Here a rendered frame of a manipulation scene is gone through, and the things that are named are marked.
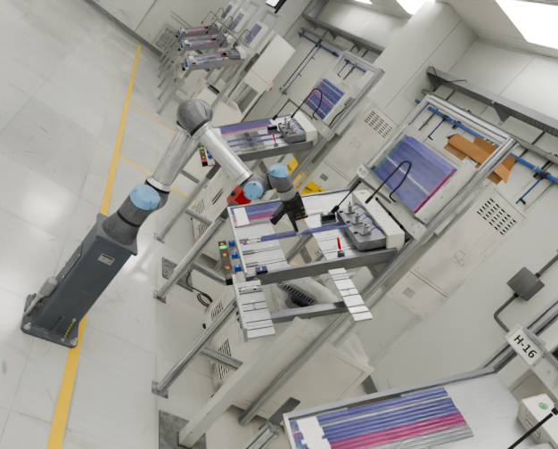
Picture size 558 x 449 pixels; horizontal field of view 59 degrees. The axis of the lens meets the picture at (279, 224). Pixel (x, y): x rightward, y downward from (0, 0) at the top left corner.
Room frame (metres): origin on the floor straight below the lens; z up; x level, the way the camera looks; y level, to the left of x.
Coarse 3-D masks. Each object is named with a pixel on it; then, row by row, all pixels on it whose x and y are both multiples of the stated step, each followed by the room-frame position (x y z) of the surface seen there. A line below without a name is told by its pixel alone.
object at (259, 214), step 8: (304, 200) 2.73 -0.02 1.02; (312, 200) 2.73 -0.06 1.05; (320, 200) 2.73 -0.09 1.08; (240, 208) 2.63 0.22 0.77; (248, 208) 2.63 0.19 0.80; (256, 208) 2.63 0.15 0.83; (264, 208) 2.63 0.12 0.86; (272, 208) 2.63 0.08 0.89; (312, 208) 2.64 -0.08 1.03; (320, 208) 2.64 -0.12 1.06; (232, 216) 2.54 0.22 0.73; (240, 216) 2.55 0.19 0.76; (248, 216) 2.55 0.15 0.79; (256, 216) 2.55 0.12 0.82; (264, 216) 2.55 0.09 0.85; (240, 224) 2.46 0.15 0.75; (248, 224) 2.48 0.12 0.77
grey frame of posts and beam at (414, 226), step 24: (408, 120) 2.89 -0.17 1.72; (384, 144) 2.91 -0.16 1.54; (504, 144) 2.26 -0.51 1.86; (480, 168) 2.26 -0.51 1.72; (384, 192) 2.57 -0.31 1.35; (408, 216) 2.33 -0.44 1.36; (288, 264) 2.91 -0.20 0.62; (168, 288) 2.67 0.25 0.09; (192, 360) 2.02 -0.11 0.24; (168, 384) 2.02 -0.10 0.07
